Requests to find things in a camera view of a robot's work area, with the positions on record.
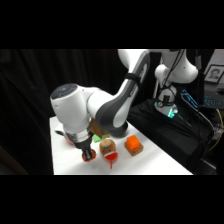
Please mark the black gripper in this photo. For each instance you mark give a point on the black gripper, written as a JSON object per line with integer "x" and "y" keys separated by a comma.
{"x": 81, "y": 142}

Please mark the red patterned ball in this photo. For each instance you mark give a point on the red patterned ball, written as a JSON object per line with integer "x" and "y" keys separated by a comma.
{"x": 90, "y": 158}

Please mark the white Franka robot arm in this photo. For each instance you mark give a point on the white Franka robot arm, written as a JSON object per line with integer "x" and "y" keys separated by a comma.
{"x": 71, "y": 106}

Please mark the green cube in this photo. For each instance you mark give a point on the green cube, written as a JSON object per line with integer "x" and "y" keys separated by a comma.
{"x": 97, "y": 138}

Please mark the brown plush toy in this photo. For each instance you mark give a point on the brown plush toy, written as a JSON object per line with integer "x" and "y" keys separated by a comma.
{"x": 107, "y": 146}

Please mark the orange cube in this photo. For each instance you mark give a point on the orange cube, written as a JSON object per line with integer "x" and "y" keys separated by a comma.
{"x": 133, "y": 142}

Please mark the brown wooden block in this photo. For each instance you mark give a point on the brown wooden block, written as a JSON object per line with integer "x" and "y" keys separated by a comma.
{"x": 135, "y": 152}

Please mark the black robot stand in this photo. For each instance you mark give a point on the black robot stand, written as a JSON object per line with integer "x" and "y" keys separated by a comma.
{"x": 160, "y": 133}

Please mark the black curtain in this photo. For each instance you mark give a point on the black curtain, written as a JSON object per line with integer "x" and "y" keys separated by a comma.
{"x": 26, "y": 100}

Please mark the small green light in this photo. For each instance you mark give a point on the small green light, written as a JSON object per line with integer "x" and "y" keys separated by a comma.
{"x": 172, "y": 113}

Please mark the blue lit device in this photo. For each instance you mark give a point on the blue lit device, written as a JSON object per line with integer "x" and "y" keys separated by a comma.
{"x": 200, "y": 98}

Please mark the framed picture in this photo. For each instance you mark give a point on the framed picture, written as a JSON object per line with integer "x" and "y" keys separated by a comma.
{"x": 214, "y": 74}

